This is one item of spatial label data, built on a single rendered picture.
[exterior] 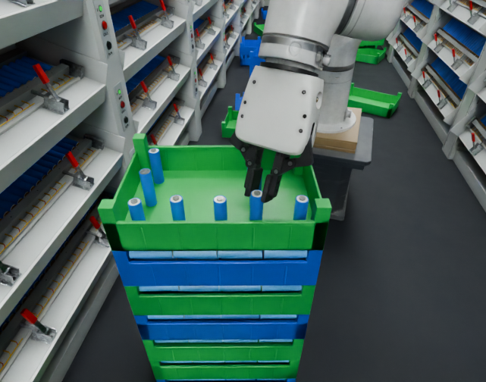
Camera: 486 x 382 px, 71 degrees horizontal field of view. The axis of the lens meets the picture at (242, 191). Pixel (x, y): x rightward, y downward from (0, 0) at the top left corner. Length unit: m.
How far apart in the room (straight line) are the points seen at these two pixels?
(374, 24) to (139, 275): 0.46
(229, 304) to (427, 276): 0.76
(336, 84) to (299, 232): 0.70
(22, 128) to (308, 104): 0.51
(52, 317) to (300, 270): 0.56
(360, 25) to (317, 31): 0.06
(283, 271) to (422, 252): 0.81
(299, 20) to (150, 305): 0.47
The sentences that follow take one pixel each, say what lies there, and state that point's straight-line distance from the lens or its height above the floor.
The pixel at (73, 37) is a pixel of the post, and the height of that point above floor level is 0.65.
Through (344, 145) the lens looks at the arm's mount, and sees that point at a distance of 1.12.
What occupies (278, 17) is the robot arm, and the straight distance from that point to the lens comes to 0.44.
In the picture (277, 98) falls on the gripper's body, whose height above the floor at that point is 0.68.
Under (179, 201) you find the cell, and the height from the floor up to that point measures 0.55.
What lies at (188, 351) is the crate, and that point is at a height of 0.20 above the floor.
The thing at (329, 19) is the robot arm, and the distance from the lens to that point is 0.45.
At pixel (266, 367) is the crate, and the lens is 0.79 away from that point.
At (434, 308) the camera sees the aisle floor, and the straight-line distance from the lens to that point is 1.14.
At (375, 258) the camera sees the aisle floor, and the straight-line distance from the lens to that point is 1.20.
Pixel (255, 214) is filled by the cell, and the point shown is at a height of 0.52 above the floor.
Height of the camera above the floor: 0.85
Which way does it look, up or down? 38 degrees down
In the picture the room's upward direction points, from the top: straight up
